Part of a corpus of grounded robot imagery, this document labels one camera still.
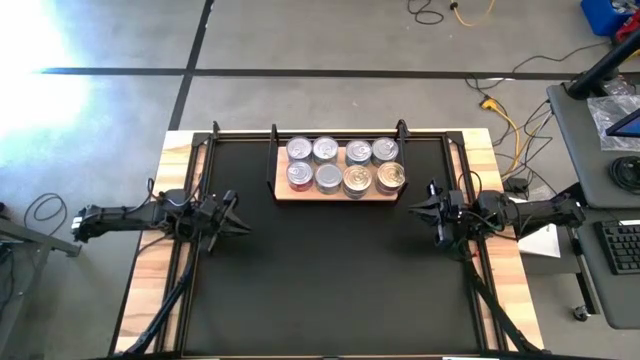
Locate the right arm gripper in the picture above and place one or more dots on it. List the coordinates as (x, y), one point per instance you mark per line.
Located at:
(452, 215)

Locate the dark tablet screen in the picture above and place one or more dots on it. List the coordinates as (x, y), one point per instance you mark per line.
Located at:
(627, 127)

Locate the black power adapter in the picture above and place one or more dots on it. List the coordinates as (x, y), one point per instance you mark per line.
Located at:
(515, 184)

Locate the silver-lid white-green can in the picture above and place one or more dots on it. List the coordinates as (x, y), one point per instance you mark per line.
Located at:
(358, 151)

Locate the desk caster wheel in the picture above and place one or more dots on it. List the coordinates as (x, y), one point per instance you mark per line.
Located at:
(580, 313)

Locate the grey desk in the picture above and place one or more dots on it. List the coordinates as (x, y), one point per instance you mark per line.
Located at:
(585, 150)

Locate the silver-lid yellow-teal can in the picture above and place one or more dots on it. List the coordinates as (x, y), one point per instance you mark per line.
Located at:
(325, 148)

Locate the silver-lid green tuna can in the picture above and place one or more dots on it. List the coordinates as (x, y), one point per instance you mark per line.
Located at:
(385, 150)

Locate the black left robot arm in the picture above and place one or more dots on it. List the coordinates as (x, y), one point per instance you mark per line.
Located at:
(125, 217)

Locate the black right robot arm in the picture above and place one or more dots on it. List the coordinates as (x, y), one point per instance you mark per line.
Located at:
(530, 212)

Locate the blue plastic bin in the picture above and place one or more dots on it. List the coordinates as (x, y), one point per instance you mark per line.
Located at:
(602, 15)

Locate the silver-lid red can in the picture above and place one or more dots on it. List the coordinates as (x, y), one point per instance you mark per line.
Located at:
(300, 175)
(300, 190)

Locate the red and black object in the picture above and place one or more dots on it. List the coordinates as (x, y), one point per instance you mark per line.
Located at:
(631, 31)

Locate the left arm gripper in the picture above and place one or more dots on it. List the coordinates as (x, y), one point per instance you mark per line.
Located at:
(212, 215)

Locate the silver-lid blue can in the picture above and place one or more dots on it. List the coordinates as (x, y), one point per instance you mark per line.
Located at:
(299, 148)

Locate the wooden shelf with black frame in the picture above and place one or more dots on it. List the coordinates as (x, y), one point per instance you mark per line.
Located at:
(282, 195)

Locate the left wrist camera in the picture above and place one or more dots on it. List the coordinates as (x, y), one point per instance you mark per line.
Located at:
(230, 196)

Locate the grey metal stand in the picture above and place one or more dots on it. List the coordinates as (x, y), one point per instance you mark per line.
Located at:
(30, 239)

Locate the black table clamp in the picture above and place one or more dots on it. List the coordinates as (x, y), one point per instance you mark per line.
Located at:
(401, 125)
(216, 128)

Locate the black keyboard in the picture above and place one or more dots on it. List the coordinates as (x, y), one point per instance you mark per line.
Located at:
(622, 247)

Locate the clear plastic bag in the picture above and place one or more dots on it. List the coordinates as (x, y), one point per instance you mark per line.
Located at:
(605, 112)

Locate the gold-lid seafood can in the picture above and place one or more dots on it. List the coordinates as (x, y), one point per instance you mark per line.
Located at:
(357, 196)

